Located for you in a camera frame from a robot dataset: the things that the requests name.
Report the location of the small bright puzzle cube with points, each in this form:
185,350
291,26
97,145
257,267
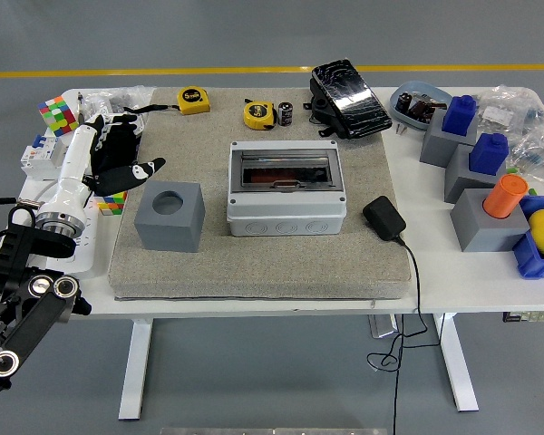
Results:
112,205

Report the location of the light blue oval dish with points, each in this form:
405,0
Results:
437,92

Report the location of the grey square holder block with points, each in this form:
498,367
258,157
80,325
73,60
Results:
485,231
172,231
462,176
435,145

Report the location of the blue plastic block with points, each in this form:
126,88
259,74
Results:
488,156
459,115

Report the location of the blue plastic bin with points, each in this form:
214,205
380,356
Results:
532,258

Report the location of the dark cylinder capacitor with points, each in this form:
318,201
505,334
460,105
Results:
405,101

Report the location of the small green object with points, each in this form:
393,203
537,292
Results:
512,171

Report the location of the white power strip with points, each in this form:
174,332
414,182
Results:
84,258

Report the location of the silver box under table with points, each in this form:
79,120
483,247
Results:
383,327

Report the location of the grey-brown mat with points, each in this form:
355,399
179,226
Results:
254,267

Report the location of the orange cylinder battery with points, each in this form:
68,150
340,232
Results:
263,175
505,197

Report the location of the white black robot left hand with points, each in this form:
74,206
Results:
72,176

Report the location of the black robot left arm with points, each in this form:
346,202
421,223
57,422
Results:
32,312

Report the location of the brown cylinder capacitor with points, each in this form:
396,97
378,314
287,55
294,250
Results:
420,111

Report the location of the white circuit breaker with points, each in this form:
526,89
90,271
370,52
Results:
36,158

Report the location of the white table leg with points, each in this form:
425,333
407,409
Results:
136,371
458,371

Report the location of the black power adapter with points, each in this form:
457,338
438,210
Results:
384,217

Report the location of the glossy black case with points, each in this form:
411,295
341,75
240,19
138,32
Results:
349,95

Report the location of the black cloth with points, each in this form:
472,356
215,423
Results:
129,145

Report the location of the small yellow tape measure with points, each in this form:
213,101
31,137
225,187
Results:
258,113

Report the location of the grey electrical junction box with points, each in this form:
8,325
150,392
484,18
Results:
285,213

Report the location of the black cylinder capacitor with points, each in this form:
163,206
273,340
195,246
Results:
285,113

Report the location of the large pastel puzzle cube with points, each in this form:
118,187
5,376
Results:
58,115

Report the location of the clear plastic parts bag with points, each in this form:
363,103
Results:
118,97
503,111
537,151

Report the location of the slim metal pen tool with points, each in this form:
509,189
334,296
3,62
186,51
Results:
79,104

